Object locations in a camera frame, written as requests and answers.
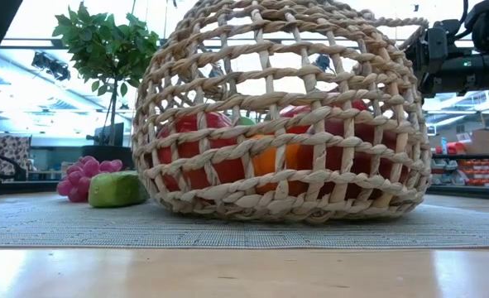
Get dark red pomegranate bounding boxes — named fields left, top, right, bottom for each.
left=297, top=119, right=410, bottom=199

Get woven wicker basket with handles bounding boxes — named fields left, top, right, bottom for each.
left=131, top=0, right=432, bottom=224

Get orange fruit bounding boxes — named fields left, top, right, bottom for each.
left=250, top=134, right=301, bottom=195

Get glossy red apple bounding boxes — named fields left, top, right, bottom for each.
left=156, top=111, right=247, bottom=192

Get brown cardboard boxes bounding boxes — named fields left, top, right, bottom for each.
left=461, top=125, right=489, bottom=156

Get red plastic bin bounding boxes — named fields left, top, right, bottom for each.
left=435, top=141, right=467, bottom=155

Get storage shelf with bins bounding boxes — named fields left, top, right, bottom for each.
left=429, top=153, right=489, bottom=187

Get black background monitor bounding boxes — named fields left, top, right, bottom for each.
left=85, top=122, right=125, bottom=147

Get green potted plant black pot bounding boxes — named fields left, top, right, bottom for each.
left=51, top=2, right=162, bottom=171

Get grey woven placemat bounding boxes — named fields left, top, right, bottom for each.
left=0, top=194, right=489, bottom=249

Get green cucumber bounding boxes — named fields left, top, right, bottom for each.
left=87, top=171, right=150, bottom=209

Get purple grape bunch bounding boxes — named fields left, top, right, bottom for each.
left=56, top=155, right=124, bottom=204

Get black hanging light fixture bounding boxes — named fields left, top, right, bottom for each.
left=31, top=51, right=72, bottom=83

